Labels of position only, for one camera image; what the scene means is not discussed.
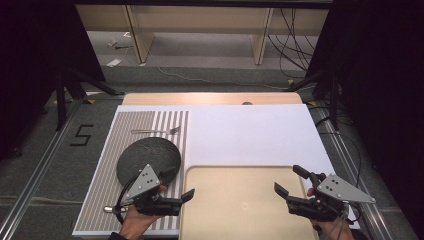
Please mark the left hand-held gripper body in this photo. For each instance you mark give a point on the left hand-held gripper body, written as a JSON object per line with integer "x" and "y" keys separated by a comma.
{"x": 145, "y": 181}

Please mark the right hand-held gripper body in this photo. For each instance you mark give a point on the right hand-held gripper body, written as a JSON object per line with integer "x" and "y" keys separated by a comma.
{"x": 336, "y": 190}

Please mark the black round plate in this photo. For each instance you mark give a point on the black round plate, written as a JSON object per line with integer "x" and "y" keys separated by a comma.
{"x": 146, "y": 156}

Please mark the person's right hand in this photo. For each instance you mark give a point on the person's right hand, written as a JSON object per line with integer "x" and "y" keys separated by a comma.
{"x": 333, "y": 230}

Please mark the person's left hand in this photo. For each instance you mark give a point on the person's left hand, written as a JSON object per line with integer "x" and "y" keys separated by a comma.
{"x": 135, "y": 221}

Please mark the grey striped placemat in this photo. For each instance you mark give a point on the grey striped placemat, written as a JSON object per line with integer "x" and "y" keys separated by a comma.
{"x": 106, "y": 173}

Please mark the beige tray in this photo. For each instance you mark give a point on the beige tray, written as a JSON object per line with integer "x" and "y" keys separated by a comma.
{"x": 240, "y": 200}

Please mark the silver fork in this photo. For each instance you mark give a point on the silver fork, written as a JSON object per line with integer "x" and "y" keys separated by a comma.
{"x": 156, "y": 131}

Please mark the white board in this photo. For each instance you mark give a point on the white board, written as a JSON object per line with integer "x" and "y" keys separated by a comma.
{"x": 253, "y": 133}

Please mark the yellow tape piece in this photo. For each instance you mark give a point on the yellow tape piece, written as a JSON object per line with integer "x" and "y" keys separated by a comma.
{"x": 90, "y": 101}
{"x": 312, "y": 103}

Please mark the black tripod stand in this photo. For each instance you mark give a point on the black tripod stand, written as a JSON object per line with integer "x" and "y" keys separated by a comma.
{"x": 330, "y": 90}
{"x": 65, "y": 93}

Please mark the black curtain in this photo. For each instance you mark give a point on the black curtain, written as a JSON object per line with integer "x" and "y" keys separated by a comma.
{"x": 40, "y": 66}
{"x": 380, "y": 83}

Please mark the white paper scrap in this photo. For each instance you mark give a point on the white paper scrap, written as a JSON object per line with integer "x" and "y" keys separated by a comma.
{"x": 114, "y": 62}

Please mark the black pen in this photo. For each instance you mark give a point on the black pen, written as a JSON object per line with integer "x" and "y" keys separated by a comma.
{"x": 124, "y": 47}

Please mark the light wooden shelf unit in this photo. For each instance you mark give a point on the light wooden shelf unit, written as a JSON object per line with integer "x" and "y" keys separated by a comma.
{"x": 200, "y": 20}

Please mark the aluminium rail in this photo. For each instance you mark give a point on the aluminium rail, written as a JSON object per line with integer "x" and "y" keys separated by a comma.
{"x": 36, "y": 176}
{"x": 353, "y": 173}

